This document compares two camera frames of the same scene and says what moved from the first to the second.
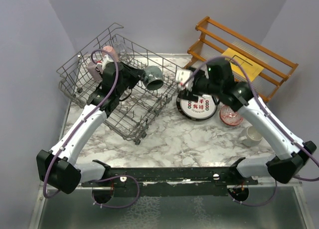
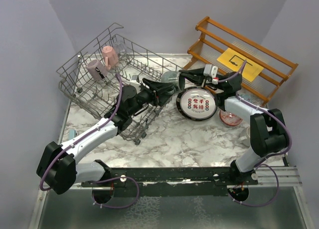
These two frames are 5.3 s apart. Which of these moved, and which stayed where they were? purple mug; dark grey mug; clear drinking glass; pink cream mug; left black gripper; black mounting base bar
Moved: dark grey mug; left black gripper
Stayed: purple mug; clear drinking glass; black mounting base bar; pink cream mug
